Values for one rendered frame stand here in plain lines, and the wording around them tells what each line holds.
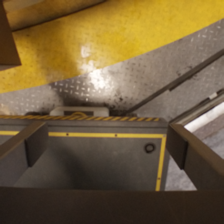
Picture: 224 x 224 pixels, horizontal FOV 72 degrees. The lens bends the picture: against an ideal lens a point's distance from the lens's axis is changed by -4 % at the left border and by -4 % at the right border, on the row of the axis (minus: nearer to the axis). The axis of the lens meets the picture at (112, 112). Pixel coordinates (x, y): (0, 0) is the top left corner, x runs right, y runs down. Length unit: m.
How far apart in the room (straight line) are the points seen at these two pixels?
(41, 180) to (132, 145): 0.36
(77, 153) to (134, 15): 0.65
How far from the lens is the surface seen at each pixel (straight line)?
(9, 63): 0.51
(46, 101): 0.89
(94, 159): 0.57
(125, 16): 0.84
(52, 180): 0.66
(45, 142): 0.17
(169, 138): 0.16
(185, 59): 0.88
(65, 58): 0.84
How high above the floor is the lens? 0.81
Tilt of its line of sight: 75 degrees down
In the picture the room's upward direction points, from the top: 179 degrees counter-clockwise
